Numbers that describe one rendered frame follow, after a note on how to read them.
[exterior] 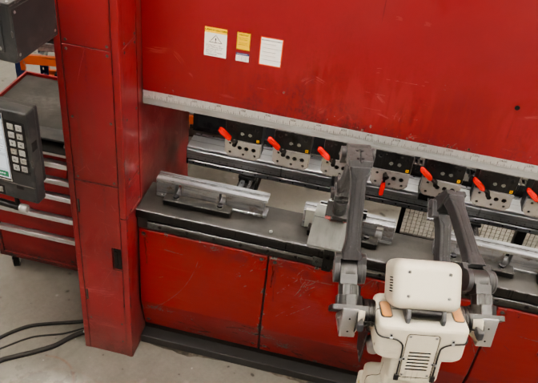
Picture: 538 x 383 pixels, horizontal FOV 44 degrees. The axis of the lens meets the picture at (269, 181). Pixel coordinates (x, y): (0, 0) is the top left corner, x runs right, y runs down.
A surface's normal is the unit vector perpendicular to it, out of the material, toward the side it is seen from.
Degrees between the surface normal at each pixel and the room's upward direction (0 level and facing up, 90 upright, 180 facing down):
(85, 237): 90
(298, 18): 90
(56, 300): 0
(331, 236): 0
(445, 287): 48
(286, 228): 0
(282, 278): 90
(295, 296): 90
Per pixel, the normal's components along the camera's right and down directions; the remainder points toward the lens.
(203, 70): -0.22, 0.56
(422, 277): 0.05, -0.10
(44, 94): 0.09, -0.80
